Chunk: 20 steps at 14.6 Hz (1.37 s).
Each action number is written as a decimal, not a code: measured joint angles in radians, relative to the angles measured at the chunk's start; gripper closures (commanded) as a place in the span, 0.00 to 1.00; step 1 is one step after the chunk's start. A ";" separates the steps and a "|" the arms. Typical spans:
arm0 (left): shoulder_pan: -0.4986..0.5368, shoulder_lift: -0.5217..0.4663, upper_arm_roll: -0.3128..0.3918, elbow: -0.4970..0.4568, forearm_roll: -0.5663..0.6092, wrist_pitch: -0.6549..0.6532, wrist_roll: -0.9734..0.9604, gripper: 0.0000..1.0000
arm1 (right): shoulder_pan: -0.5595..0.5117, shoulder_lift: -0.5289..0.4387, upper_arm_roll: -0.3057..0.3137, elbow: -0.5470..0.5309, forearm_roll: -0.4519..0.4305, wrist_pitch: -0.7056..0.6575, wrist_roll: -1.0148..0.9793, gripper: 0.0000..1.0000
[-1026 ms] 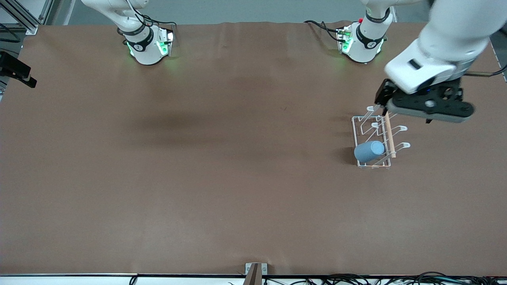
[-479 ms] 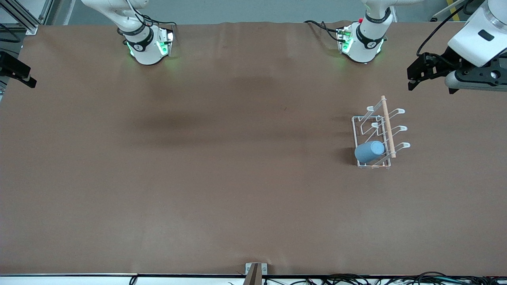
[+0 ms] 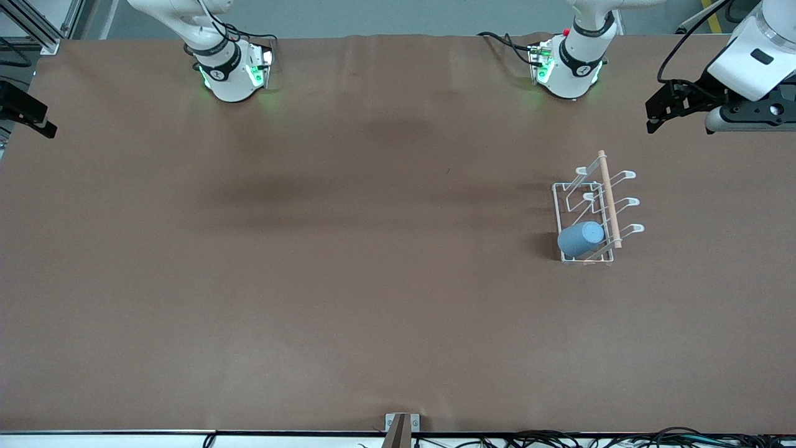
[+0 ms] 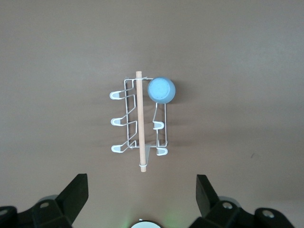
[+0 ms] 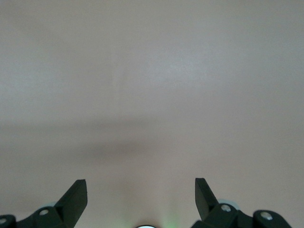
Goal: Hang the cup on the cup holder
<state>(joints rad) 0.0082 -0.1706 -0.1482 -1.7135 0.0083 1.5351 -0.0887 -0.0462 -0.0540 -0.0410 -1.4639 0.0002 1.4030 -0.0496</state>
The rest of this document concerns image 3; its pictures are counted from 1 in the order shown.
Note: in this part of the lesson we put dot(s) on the aluminium frame profile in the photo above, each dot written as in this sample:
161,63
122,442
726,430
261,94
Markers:
37,28

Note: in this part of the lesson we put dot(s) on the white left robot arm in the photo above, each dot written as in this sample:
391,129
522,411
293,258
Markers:
578,62

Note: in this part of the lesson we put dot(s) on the light blue plastic cup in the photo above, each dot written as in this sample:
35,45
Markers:
581,239

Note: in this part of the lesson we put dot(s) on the metal bracket with wooden post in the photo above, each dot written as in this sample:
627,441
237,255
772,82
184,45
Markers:
401,429

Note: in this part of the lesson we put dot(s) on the brown table cover sheet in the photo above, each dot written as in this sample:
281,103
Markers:
373,311

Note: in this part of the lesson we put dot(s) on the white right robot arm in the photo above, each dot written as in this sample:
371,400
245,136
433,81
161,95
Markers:
217,68

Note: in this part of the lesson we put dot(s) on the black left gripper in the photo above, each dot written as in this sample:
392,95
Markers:
698,95

